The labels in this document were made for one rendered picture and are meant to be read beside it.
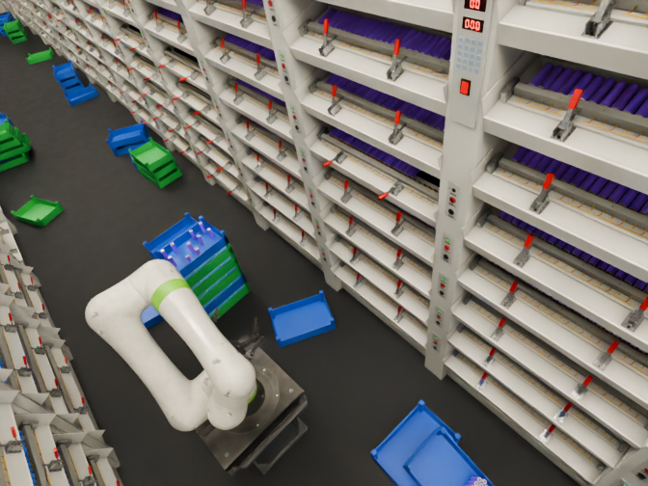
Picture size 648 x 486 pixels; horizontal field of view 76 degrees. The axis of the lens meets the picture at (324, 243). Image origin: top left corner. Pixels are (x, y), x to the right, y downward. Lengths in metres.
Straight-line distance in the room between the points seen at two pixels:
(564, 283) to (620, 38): 0.57
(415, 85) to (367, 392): 1.35
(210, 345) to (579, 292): 0.93
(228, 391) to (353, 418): 0.93
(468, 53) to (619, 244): 0.49
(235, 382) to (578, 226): 0.86
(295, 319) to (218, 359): 1.12
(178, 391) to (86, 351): 1.25
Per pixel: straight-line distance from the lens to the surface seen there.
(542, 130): 0.95
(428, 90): 1.08
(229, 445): 1.62
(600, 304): 1.16
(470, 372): 1.84
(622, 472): 1.63
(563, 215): 1.05
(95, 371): 2.51
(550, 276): 1.18
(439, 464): 1.82
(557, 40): 0.86
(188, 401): 1.45
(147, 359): 1.39
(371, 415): 1.94
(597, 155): 0.91
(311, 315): 2.19
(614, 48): 0.83
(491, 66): 0.94
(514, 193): 1.08
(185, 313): 1.22
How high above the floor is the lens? 1.82
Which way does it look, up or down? 47 degrees down
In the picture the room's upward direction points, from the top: 12 degrees counter-clockwise
